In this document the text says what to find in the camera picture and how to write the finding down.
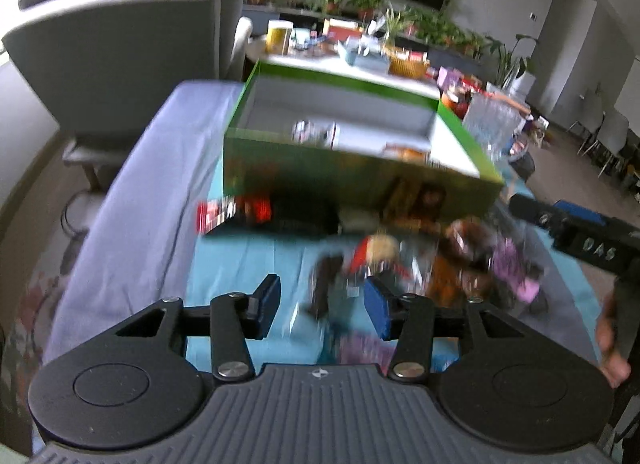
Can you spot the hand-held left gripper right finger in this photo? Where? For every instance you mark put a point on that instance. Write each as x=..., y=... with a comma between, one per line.
x=376, y=306

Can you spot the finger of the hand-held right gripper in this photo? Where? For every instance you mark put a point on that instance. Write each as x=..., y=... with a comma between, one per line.
x=527, y=209

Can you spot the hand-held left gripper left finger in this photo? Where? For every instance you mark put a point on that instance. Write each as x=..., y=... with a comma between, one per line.
x=267, y=304

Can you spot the clear red label snack packet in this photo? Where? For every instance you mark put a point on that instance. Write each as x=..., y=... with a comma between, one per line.
x=380, y=249

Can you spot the purple snack packet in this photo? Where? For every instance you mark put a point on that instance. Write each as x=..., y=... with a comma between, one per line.
x=515, y=269

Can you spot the pile of assorted snack packets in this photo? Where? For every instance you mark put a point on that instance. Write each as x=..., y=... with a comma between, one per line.
x=440, y=269

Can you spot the orange snack packet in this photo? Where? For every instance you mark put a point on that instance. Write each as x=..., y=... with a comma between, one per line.
x=407, y=150

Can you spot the green cardboard box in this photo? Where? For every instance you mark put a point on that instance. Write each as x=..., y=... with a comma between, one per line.
x=300, y=169

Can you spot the clear silver snack packet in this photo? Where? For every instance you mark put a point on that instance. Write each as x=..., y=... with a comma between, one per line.
x=312, y=132

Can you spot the person's right hand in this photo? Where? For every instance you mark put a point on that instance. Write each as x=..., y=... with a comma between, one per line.
x=607, y=339

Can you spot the clear ribbed glass mug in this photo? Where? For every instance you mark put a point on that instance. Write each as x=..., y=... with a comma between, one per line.
x=492, y=124

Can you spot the white dining chair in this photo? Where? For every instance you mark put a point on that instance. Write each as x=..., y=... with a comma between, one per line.
x=592, y=119
x=614, y=139

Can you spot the red snack jar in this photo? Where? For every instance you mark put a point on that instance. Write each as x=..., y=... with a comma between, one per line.
x=452, y=102

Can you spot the tall leafy potted plant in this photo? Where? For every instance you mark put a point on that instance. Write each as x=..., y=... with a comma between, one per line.
x=515, y=64

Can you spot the pink box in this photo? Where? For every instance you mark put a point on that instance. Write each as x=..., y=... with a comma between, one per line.
x=449, y=78

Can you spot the lilac cloth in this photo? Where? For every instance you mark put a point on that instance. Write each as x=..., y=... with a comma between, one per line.
x=150, y=194

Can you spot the wicker basket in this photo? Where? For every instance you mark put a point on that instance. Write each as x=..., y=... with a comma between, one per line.
x=407, y=64

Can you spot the blue tray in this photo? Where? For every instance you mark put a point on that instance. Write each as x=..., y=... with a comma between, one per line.
x=362, y=58

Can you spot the potted spider plant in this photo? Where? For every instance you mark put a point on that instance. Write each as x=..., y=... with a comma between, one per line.
x=395, y=24

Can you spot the floral rug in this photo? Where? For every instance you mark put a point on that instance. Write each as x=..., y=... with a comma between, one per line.
x=30, y=304

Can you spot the white coffee table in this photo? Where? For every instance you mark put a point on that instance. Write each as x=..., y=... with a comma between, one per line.
x=310, y=64

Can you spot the red flat box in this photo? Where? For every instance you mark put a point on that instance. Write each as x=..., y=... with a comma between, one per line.
x=342, y=30

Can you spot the white cushion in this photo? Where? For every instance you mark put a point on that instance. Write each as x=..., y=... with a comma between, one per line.
x=243, y=44

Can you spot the yellow canister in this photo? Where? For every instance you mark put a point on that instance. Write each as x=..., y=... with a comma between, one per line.
x=278, y=38

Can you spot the grey armchair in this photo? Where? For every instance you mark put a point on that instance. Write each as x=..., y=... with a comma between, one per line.
x=115, y=59

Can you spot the dark tv bench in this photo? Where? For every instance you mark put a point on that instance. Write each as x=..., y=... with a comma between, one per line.
x=300, y=14

